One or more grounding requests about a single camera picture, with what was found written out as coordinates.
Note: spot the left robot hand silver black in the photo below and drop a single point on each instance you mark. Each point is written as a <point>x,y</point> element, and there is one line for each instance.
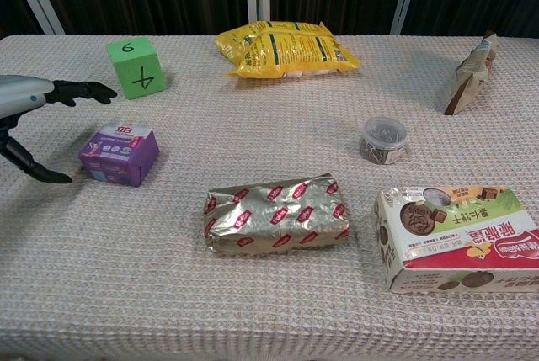
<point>25,91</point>

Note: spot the purple object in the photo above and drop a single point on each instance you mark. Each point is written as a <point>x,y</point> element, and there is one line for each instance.
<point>126,163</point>

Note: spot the green foam number cube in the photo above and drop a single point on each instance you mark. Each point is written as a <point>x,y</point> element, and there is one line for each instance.
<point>137,66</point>

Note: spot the yellow snack bag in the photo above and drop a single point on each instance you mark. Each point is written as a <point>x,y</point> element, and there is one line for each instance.
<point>290,51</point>

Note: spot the gold foil red-logo package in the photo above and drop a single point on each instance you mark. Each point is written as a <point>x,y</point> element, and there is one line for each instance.
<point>273,218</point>

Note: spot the pink white woven tablecloth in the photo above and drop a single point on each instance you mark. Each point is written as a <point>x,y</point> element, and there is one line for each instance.
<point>252,306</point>

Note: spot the brown beige snack pouch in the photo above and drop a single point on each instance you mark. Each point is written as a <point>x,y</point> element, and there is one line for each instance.
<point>469,79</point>

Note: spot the red green wafer box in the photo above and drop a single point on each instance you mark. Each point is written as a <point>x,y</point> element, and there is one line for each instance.
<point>459,235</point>

